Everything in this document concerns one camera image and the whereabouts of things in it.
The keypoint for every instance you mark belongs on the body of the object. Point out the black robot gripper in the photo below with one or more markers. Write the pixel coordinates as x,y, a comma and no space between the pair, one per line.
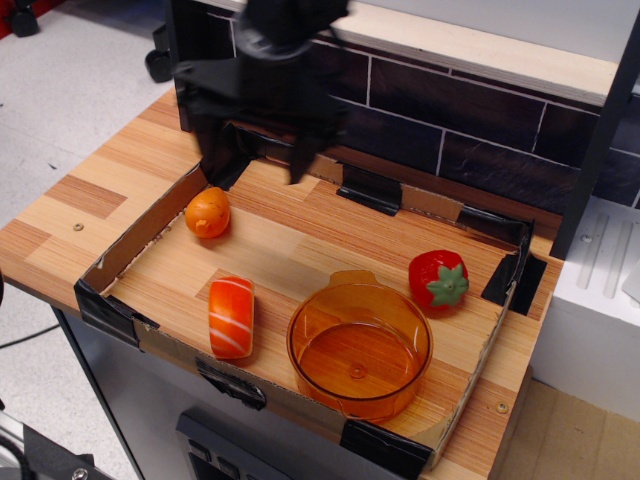
268,85

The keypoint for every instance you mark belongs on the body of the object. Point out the orange toy carrot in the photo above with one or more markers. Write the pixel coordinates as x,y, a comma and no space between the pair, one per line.
208,214

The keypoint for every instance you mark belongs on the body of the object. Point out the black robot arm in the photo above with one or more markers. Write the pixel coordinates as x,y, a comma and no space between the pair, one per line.
284,23

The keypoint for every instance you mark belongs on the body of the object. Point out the orange transparent plastic pot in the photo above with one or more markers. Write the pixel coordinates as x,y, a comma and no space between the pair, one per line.
360,347

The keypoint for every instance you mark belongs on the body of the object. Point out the cardboard fence with black tape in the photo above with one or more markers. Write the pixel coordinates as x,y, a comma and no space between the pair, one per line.
144,322

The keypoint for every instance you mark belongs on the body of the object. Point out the black chair caster wheel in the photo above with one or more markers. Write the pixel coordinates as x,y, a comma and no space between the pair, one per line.
158,61

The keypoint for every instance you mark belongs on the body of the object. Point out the dark brick backsplash panel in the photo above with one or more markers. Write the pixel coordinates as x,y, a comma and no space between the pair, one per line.
521,131

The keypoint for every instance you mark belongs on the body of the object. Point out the salmon sushi toy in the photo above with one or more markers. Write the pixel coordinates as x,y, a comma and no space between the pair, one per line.
231,317

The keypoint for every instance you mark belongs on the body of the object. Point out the red toy strawberry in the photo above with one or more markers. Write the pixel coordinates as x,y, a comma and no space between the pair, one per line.
438,279

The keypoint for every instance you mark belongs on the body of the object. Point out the black caster top left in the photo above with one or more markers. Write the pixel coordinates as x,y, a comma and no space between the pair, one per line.
18,17

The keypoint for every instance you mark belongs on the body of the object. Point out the white side cabinet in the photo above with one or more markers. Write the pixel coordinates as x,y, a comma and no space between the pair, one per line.
588,346

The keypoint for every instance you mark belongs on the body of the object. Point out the black equipment bottom left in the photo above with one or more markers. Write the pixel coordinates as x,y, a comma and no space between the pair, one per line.
27,454

